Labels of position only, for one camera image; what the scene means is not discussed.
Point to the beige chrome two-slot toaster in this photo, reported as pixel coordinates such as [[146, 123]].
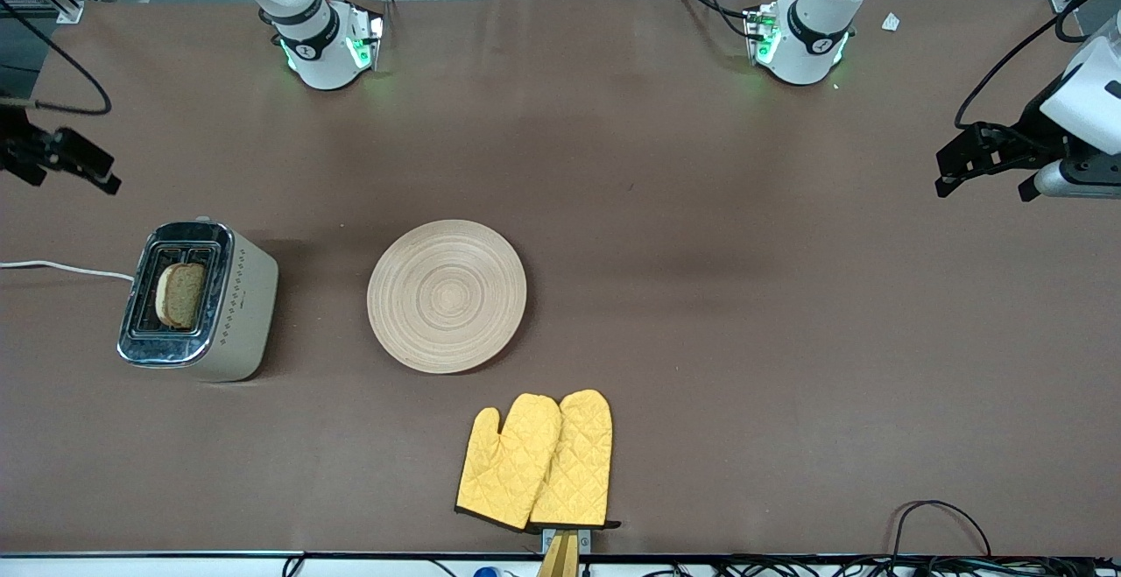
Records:
[[206, 306]]

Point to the small blue object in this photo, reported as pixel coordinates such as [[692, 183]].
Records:
[[489, 572]]

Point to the round wooden plate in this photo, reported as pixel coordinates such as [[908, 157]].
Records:
[[447, 297]]

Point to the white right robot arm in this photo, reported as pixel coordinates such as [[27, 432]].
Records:
[[315, 43]]

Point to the yellow quilted oven mitt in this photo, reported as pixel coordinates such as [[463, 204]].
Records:
[[578, 463], [508, 463]]

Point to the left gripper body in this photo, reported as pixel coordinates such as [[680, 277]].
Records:
[[1031, 133]]

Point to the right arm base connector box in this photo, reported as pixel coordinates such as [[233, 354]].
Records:
[[366, 38]]

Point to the small white paper scrap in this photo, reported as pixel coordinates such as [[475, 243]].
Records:
[[891, 22]]

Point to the wooden clamp bracket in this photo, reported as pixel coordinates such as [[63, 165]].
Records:
[[562, 552]]

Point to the brown toast slice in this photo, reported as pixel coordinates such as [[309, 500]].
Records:
[[179, 295]]

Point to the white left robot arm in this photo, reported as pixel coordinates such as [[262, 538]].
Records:
[[810, 43]]

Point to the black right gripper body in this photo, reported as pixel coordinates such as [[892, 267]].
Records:
[[19, 146]]

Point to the brown table cover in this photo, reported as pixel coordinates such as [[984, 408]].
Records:
[[701, 165]]

